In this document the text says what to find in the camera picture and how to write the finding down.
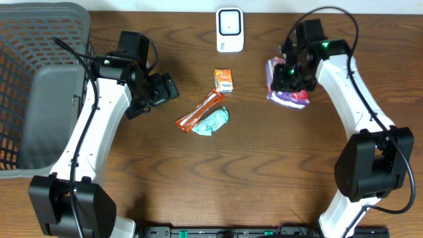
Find floral red purple packet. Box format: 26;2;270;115
265;57;309;110

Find orange snack bar wrapper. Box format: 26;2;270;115
175;89;226;133

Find teal green packet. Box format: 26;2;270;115
192;106;229;136

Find small orange juice carton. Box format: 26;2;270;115
214;69;234;93

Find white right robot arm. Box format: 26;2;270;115
270;38;416;237

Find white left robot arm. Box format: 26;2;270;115
28;55;179;237

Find white barcode scanner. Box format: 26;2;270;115
215;7;245;53

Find grey plastic lattice basket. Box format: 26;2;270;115
1;2;95;179

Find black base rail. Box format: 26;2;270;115
138;225;391;238

